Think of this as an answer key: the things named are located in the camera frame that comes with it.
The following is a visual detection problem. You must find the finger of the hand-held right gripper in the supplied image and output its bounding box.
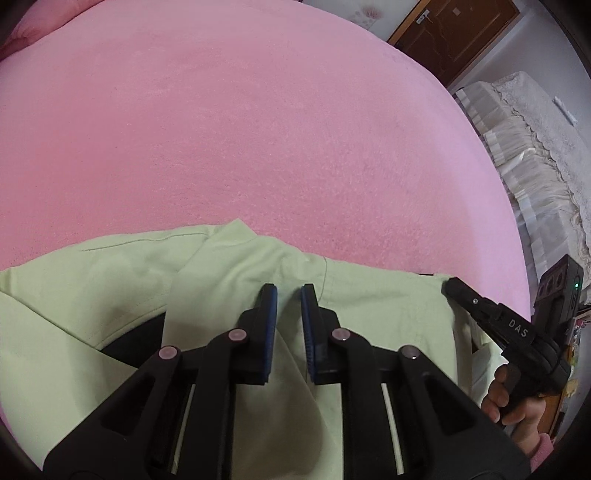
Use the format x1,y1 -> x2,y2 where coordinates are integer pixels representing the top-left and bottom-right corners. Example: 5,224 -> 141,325
442,277 -> 504,342

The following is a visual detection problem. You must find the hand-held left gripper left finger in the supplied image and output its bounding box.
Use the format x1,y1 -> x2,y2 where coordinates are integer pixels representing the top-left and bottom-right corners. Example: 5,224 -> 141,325
44,282 -> 279,480

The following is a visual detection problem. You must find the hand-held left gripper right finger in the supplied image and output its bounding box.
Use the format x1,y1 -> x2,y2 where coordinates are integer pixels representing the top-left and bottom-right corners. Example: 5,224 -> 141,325
300,282 -> 532,480

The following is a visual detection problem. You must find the green and black hooded jacket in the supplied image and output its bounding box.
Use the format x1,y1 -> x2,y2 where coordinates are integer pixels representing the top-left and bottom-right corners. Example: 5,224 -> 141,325
0,219 -> 502,480

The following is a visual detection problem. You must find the person's right hand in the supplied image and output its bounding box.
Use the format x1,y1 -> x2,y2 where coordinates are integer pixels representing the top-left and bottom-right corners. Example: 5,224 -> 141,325
480,364 -> 546,437

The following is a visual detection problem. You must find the lace-covered furniture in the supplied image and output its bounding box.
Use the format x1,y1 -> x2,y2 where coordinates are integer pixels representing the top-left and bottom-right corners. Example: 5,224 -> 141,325
452,71 -> 591,324

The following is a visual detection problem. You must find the pink bed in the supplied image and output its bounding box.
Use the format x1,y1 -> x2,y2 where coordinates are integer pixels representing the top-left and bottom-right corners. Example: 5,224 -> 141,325
0,0 -> 529,444

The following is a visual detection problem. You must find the brown wooden door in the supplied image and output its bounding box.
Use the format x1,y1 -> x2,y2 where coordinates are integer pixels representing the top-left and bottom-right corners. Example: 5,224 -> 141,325
388,0 -> 522,88

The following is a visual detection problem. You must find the floral sliding wardrobe door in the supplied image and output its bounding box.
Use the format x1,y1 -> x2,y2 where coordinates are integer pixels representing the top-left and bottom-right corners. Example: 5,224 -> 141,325
323,0 -> 422,40

